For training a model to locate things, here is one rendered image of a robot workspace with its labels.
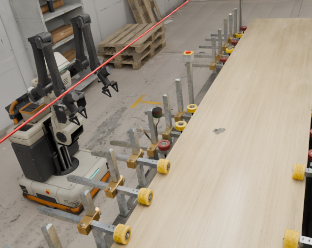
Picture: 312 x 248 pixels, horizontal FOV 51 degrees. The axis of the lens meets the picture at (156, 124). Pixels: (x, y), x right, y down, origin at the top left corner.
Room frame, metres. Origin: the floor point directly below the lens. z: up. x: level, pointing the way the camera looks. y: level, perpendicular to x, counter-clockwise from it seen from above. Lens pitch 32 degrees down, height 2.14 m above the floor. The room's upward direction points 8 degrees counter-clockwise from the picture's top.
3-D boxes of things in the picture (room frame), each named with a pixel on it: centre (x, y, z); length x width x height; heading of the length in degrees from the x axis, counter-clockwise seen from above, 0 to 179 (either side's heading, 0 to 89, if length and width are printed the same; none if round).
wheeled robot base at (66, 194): (2.49, 0.91, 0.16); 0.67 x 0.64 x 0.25; 61
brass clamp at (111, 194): (1.35, 0.27, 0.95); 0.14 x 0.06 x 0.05; 152
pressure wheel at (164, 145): (1.74, -0.03, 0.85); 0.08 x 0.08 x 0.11
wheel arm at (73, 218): (1.14, 0.44, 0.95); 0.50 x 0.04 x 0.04; 62
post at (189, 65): (2.49, -0.33, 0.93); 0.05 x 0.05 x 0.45; 62
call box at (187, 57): (2.49, -0.33, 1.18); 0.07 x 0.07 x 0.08; 62
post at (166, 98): (2.04, -0.09, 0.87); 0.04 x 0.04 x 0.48; 62
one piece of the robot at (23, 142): (2.53, 0.99, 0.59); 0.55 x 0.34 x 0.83; 151
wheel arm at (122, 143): (1.83, 0.14, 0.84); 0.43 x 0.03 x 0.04; 62
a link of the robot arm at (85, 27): (2.45, 0.41, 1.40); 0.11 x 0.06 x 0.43; 150
